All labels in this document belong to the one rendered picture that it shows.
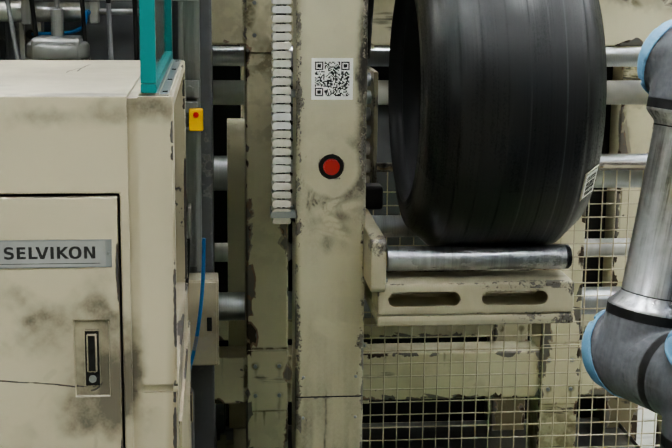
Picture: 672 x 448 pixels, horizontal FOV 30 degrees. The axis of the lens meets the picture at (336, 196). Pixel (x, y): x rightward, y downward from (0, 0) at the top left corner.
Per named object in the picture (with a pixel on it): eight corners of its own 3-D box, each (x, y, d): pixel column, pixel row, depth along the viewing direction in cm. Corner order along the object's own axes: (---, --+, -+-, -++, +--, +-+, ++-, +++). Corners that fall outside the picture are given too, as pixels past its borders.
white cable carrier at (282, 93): (272, 224, 230) (272, -40, 222) (271, 218, 235) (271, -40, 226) (296, 224, 231) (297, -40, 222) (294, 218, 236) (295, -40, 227)
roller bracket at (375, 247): (370, 293, 222) (371, 239, 220) (347, 243, 261) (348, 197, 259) (389, 293, 222) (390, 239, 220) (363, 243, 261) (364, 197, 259)
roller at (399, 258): (379, 243, 228) (378, 266, 229) (382, 250, 224) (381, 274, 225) (566, 241, 232) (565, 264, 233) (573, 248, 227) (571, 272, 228)
